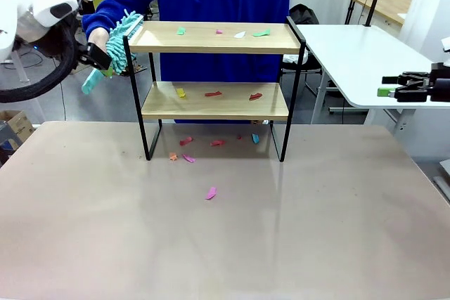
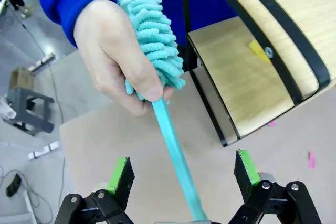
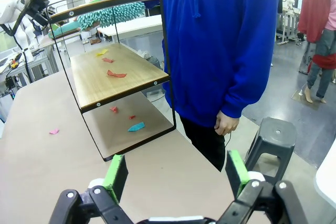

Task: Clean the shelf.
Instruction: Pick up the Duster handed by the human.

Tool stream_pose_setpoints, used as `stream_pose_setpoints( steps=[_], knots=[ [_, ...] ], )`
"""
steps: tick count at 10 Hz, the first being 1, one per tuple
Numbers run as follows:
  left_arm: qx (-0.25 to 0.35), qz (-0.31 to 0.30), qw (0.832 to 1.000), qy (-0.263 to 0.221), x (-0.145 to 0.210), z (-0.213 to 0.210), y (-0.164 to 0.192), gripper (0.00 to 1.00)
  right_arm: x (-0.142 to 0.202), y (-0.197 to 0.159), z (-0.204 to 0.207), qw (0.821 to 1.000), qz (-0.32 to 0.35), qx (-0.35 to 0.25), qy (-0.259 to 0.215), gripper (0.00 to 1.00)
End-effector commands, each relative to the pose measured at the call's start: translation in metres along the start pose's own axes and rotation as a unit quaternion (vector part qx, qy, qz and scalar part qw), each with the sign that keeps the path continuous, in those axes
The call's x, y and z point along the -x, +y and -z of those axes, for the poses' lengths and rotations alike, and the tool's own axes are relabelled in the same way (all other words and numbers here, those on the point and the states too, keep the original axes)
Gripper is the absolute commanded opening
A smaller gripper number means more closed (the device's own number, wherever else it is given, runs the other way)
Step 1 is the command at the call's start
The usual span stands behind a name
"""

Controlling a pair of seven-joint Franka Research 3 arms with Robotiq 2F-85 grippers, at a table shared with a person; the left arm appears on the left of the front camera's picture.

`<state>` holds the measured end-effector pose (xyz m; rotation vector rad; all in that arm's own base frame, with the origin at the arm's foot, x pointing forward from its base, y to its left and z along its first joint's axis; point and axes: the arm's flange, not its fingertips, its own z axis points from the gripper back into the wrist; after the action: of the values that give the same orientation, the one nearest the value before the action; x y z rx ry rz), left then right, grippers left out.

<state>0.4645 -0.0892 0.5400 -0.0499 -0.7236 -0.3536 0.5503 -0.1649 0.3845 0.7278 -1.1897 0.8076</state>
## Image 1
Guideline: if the blue sleeved right forearm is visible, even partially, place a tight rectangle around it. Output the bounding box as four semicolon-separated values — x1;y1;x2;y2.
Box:
82;0;148;39

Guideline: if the person's right hand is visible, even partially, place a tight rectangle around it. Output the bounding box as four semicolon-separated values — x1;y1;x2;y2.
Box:
86;27;110;51

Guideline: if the wooden background desk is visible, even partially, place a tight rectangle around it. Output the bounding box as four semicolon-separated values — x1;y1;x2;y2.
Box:
350;0;412;27

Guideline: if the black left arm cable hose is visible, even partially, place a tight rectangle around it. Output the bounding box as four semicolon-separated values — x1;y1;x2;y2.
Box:
0;15;81;104

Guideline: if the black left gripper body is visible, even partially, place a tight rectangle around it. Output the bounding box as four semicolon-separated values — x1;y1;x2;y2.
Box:
34;15;85;59

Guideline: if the brown cardboard box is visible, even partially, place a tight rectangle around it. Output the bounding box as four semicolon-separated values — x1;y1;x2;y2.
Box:
0;110;36;143

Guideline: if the two-tier wood metal shelf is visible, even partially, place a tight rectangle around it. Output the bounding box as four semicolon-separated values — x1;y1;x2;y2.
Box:
123;15;307;163

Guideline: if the teal microfiber duster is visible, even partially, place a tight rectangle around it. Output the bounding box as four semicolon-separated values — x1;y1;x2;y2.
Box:
81;11;144;96

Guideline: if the white metal base frame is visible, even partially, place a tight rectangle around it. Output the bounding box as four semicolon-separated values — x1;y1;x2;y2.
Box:
432;159;450;206

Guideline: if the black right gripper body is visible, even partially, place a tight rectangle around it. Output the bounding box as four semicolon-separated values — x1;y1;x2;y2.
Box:
427;63;450;103

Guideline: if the white crumpled bag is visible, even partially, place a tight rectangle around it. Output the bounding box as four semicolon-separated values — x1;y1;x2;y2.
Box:
283;48;309;66

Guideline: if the white side table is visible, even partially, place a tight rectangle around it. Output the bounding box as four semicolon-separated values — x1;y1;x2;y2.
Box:
295;24;450;136

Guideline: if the black office chair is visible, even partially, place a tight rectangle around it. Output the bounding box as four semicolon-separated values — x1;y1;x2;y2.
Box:
277;4;349;115

